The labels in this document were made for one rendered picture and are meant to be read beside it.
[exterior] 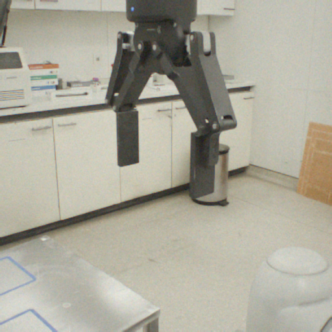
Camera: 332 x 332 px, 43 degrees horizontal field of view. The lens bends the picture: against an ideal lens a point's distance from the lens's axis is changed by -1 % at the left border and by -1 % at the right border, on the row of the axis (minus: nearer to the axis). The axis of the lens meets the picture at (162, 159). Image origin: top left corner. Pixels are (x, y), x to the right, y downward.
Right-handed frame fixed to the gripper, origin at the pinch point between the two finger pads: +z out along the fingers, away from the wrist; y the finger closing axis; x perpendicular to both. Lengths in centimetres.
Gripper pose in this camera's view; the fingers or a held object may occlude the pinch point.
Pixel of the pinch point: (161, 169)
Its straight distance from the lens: 49.4
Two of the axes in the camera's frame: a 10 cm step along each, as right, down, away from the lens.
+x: -7.8, 1.8, -6.0
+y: -6.3, -2.3, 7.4
